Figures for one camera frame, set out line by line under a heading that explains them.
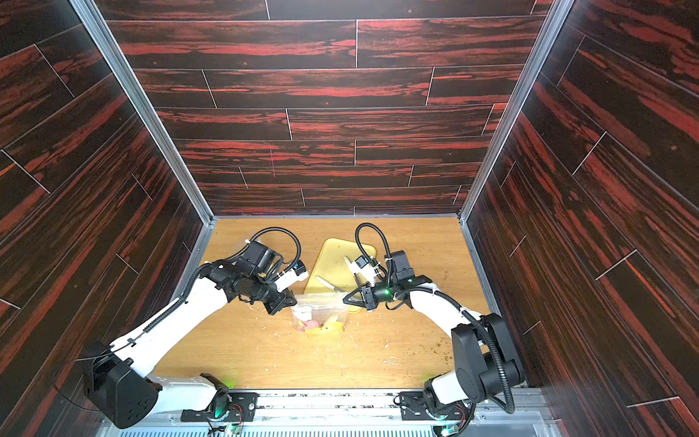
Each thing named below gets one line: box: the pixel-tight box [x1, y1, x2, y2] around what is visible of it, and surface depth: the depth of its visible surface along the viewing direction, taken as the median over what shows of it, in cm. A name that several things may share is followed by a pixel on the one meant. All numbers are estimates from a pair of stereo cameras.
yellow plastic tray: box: [303, 237, 362, 296], surface depth 106 cm
